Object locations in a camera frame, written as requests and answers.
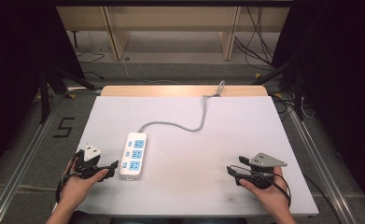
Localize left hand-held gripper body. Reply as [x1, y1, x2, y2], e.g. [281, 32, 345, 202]
[75, 143, 109, 180]

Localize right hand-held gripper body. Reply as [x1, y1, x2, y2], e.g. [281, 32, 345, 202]
[233, 151, 288, 190]

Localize white power strip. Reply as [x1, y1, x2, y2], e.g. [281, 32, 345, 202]
[119, 132, 148, 182]

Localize person's right hand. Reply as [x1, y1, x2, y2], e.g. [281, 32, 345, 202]
[239, 166, 292, 217]

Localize person's left hand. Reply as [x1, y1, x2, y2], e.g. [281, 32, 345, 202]
[60, 159, 110, 205]

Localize white table cover board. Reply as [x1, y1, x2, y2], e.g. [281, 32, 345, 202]
[52, 95, 320, 217]

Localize person's legs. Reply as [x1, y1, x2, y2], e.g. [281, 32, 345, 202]
[73, 210, 250, 224]

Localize black metal stand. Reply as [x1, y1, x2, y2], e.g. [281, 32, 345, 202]
[37, 63, 98, 125]
[250, 57, 306, 122]

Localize black curtain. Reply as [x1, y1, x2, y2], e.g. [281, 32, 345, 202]
[0, 0, 86, 185]
[271, 0, 365, 216]

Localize light wooden shelf unit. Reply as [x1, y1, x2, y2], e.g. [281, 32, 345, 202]
[55, 6, 292, 62]

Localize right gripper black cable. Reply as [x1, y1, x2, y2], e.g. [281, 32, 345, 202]
[272, 172, 341, 224]

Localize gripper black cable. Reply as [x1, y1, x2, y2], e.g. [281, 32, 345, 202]
[55, 151, 82, 205]
[272, 172, 341, 224]

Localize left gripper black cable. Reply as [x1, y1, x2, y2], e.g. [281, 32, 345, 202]
[55, 151, 82, 205]

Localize aluminium floor rail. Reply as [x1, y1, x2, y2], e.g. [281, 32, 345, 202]
[282, 101, 359, 224]
[0, 92, 66, 224]

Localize grey power strip cable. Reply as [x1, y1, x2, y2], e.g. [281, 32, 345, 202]
[137, 80, 227, 133]

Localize white floor cable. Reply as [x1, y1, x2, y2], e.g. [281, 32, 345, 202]
[119, 56, 178, 86]

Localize thin black floor cable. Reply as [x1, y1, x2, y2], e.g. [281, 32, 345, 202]
[75, 49, 106, 80]

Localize bundle of black cables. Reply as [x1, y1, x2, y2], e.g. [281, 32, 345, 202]
[233, 6, 277, 73]

